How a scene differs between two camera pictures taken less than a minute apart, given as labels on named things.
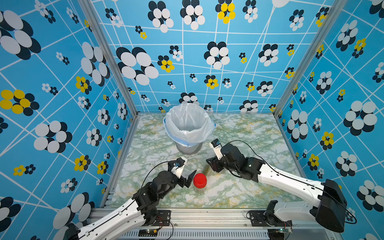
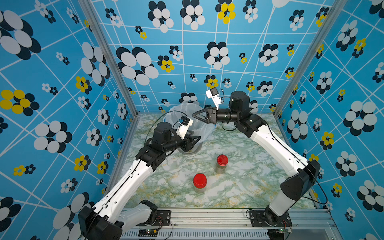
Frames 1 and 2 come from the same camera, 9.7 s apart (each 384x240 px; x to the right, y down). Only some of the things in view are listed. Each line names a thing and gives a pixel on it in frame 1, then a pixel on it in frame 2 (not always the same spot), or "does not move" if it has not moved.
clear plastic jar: x=207 y=170 to x=196 y=148
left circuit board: x=147 y=232 does not move
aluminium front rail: x=188 y=224 does not move
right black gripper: x=214 y=163 to x=211 y=117
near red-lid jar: x=199 y=182 does not move
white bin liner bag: x=188 y=123 does not move
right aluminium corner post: x=336 y=6 does not move
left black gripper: x=183 y=181 to x=188 y=143
